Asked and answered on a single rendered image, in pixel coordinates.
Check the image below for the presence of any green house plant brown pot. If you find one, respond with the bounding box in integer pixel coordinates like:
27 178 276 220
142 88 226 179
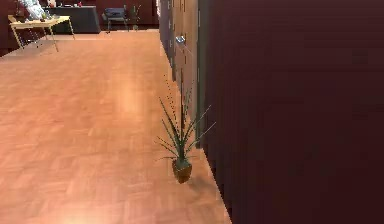
154 73 217 185

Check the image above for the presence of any brown wooden room door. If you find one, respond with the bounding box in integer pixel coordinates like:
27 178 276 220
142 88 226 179
173 0 200 125

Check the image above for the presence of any dark blue chair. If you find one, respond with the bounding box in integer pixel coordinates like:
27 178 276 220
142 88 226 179
101 5 130 33

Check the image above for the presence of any light wooden table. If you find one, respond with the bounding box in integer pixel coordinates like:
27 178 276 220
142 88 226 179
7 14 76 53

